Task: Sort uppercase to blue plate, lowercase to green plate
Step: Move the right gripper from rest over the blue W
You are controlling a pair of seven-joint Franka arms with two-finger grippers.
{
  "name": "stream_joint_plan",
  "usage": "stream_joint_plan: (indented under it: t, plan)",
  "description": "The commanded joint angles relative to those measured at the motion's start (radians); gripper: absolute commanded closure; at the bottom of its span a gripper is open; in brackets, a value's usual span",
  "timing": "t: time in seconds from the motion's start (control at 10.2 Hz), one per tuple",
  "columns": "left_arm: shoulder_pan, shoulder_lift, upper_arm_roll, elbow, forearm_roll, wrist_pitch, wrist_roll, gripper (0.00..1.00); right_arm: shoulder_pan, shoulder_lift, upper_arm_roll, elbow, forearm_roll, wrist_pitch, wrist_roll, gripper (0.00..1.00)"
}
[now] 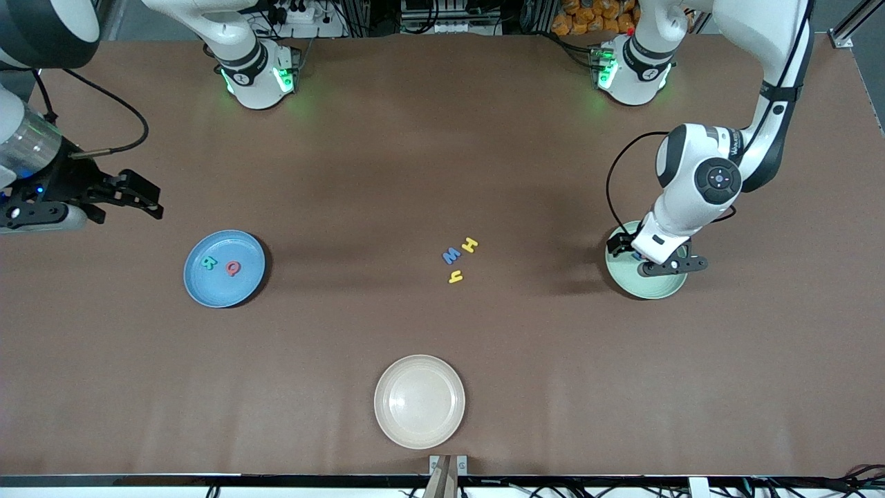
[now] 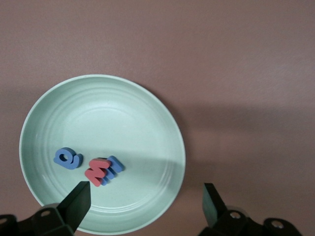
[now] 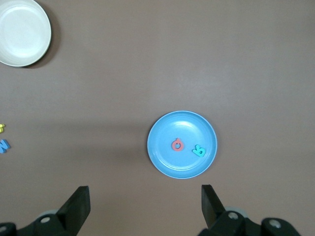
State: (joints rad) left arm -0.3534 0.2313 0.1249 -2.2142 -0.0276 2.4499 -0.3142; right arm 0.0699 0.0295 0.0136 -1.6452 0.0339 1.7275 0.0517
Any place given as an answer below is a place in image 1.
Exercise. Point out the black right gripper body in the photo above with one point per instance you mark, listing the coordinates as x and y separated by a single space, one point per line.
63 178

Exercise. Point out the yellow foam uppercase H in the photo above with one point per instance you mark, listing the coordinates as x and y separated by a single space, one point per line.
470 245

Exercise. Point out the blue plate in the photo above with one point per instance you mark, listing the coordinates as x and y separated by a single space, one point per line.
225 290

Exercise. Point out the white power strip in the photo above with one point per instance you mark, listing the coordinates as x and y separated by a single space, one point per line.
297 10

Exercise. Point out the blue foam uppercase W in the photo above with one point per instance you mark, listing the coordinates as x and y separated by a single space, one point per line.
451 256

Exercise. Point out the yellow foam lowercase h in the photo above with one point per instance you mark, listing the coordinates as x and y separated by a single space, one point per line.
455 278

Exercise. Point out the green-lit right base box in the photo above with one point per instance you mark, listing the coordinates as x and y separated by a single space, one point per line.
287 76

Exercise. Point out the teal foam uppercase R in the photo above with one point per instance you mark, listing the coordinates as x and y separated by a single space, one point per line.
207 263

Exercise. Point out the green-lit left base box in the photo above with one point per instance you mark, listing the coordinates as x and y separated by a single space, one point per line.
607 69

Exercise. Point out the orange objects pile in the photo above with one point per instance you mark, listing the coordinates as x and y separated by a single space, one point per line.
574 21

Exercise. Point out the green plate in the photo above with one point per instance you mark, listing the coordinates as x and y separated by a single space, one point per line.
643 287

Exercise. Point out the green-lit base box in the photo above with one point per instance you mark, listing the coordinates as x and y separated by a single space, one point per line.
287 76
607 69

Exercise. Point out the beige plate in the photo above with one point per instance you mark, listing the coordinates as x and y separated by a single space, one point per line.
420 401

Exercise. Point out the red foam uppercase Q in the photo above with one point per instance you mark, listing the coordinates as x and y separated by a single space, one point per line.
230 265

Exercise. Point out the aluminium frame profile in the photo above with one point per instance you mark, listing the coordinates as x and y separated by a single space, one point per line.
840 38

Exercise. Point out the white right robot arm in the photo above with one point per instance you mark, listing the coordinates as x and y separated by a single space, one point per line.
238 69

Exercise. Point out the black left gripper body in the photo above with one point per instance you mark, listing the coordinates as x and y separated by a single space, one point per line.
620 244

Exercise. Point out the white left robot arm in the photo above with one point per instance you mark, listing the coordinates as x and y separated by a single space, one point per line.
698 180

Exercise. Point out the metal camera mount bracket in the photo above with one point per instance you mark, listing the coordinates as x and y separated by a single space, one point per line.
435 462

